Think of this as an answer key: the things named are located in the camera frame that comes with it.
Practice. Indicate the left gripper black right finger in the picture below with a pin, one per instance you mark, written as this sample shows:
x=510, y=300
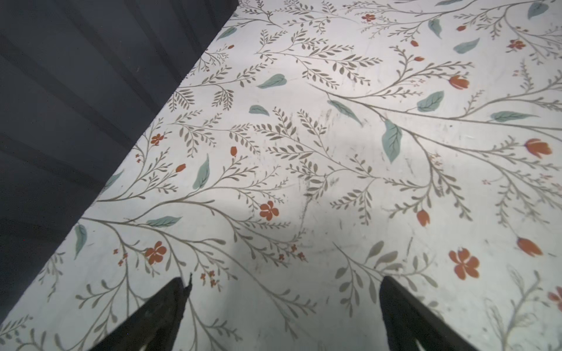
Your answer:
x=410, y=325

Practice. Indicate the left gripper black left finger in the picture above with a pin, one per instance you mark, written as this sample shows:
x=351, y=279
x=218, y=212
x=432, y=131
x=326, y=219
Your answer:
x=155, y=325

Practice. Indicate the floral table mat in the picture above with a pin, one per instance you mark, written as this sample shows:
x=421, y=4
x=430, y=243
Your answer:
x=315, y=149

